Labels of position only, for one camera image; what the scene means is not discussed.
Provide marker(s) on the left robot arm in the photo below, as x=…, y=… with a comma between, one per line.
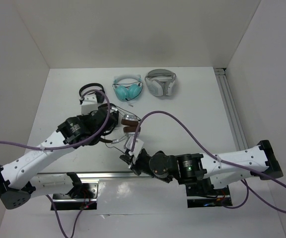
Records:
x=20, y=180

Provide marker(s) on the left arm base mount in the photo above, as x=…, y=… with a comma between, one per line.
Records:
x=85, y=199

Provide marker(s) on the white grey gaming headset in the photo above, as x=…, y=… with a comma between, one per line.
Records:
x=160, y=82

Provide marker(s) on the black headphones far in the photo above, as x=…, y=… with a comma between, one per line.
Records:
x=92, y=88

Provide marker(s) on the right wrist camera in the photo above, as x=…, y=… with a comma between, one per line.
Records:
x=133, y=146

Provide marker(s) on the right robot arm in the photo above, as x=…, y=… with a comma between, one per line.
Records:
x=218, y=171

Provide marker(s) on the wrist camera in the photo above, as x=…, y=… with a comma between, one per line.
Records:
x=88, y=104
x=133, y=146

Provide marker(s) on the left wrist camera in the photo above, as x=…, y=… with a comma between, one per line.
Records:
x=88, y=104

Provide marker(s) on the teal headphones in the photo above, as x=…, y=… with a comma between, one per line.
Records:
x=127, y=91

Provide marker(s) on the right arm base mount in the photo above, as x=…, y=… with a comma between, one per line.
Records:
x=203, y=194

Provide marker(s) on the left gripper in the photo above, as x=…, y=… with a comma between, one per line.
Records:
x=93, y=113

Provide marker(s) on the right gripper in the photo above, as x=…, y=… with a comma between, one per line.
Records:
x=134, y=166

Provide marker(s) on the brown silver headphones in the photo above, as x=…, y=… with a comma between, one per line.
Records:
x=120, y=117

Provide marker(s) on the aluminium rail right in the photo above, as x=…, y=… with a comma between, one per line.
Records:
x=230, y=108

